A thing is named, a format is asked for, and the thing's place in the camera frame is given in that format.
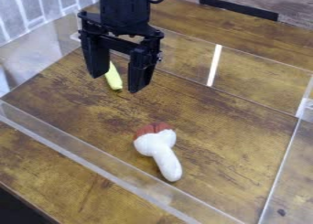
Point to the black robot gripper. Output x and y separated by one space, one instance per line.
121 27

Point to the green spoon with metal bowl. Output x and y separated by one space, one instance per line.
113 77

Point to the white plush mushroom toy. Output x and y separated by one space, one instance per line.
154 142

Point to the clear acrylic enclosure wall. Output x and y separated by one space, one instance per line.
233 89

